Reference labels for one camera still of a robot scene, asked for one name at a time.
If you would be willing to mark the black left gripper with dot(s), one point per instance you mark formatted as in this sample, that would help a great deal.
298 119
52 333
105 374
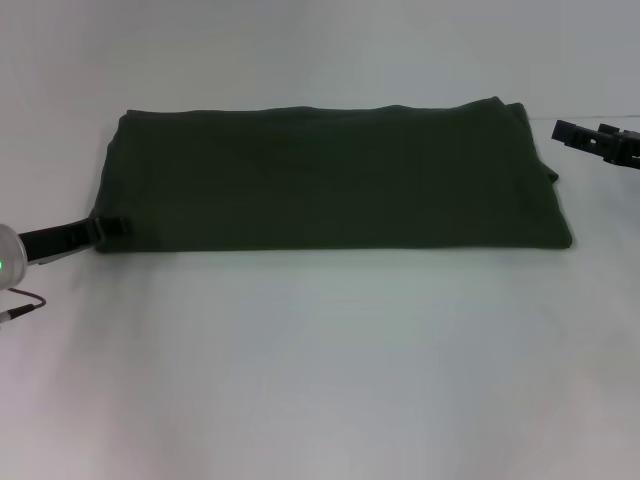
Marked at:
55 241

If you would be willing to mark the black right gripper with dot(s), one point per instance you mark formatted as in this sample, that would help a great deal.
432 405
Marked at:
625 150

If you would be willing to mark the dark green shirt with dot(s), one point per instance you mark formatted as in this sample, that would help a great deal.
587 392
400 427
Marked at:
325 175

